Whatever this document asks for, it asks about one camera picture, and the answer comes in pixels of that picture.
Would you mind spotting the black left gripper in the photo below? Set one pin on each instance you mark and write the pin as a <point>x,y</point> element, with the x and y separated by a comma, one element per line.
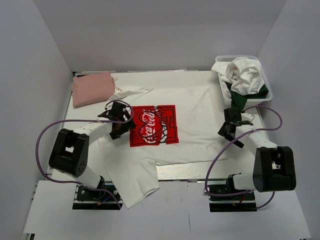
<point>116,134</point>

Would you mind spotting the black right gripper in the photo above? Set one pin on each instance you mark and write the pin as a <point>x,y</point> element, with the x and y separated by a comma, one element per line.
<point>222,132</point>

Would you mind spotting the white t-shirt red print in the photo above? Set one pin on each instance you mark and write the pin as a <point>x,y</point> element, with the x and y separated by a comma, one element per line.
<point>172,126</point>

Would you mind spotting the white t-shirt green print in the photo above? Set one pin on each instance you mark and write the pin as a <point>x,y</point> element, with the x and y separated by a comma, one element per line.
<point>245,82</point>

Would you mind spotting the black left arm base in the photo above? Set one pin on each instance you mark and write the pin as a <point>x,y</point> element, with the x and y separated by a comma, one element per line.
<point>85,199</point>

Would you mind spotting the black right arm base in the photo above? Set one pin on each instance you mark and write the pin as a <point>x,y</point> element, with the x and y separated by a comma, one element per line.
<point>230,197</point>

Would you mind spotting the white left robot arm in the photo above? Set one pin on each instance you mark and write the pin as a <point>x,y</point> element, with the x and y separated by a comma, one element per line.
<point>71,148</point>

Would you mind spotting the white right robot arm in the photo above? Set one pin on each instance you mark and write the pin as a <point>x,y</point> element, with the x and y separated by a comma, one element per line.
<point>273,168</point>

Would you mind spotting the white plastic basket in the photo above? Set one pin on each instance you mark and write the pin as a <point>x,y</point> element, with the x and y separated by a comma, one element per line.
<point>245,82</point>

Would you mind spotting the folded pink t-shirt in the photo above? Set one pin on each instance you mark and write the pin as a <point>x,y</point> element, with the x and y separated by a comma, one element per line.
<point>92,88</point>

